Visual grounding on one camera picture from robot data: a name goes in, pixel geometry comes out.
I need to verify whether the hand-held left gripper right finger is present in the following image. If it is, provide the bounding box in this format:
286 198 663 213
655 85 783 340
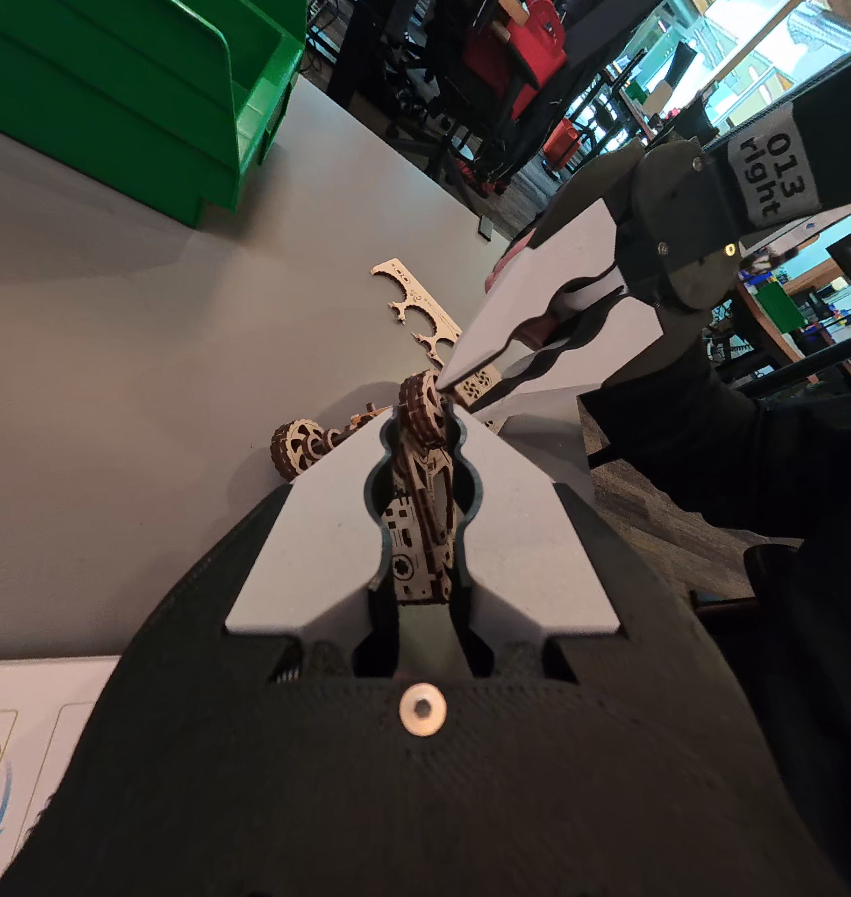
446 408 621 678

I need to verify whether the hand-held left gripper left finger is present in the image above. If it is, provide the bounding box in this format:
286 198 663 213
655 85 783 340
224 410 401 677

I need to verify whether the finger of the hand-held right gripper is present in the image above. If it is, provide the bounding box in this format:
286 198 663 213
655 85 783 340
436 198 627 391
471 286 669 414

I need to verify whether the wooden buggy model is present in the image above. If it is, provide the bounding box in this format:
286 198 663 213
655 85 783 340
270 370 470 605

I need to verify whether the wooden sheet with wheels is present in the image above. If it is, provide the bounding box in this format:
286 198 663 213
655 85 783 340
369 257 505 433

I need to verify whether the person's right forearm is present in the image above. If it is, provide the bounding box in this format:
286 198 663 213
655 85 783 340
578 336 851 549

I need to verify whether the person's right hand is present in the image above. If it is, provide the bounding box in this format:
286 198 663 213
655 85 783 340
483 235 561 349

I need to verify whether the red machine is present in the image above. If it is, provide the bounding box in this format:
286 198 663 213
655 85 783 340
464 0 571 121

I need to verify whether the instruction booklet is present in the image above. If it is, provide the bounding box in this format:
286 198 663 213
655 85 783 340
0 655 122 897

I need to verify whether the green plastic bin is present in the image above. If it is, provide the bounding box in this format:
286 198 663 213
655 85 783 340
0 0 308 229

